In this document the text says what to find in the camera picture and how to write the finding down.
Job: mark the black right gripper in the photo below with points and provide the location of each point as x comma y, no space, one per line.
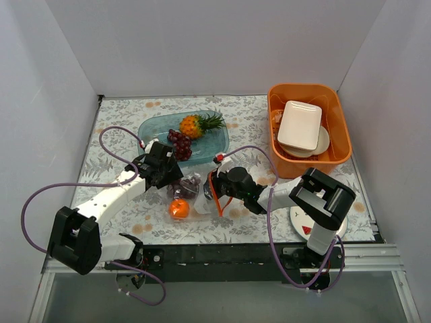
215,185

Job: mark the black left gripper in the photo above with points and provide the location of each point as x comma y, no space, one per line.
169,173

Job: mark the purple fake grape bunch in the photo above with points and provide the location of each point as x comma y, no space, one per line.
181,145
186,188

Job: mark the clear zip top bag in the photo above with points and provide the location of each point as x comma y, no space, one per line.
201,209

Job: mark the fake pineapple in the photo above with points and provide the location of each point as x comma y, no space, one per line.
195,126

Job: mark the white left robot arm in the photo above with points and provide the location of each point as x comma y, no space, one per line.
76,239

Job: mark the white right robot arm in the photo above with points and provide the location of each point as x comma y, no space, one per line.
325,200

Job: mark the fake orange fruit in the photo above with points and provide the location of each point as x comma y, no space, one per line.
179,209

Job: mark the teal transparent plastic tray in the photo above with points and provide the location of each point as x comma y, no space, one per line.
203,149

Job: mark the watermelon pattern round plate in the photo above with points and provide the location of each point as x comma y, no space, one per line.
302,222

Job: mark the white rectangular plate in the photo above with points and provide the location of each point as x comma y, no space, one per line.
300,124

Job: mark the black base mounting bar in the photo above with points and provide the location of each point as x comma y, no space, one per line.
185,263

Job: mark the orange plastic basket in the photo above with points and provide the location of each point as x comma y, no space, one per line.
340,148

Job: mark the cream round plate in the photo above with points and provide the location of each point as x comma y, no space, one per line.
322,145

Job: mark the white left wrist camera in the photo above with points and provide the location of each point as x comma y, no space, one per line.
148,144

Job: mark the aluminium frame rail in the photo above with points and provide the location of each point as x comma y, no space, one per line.
374,286

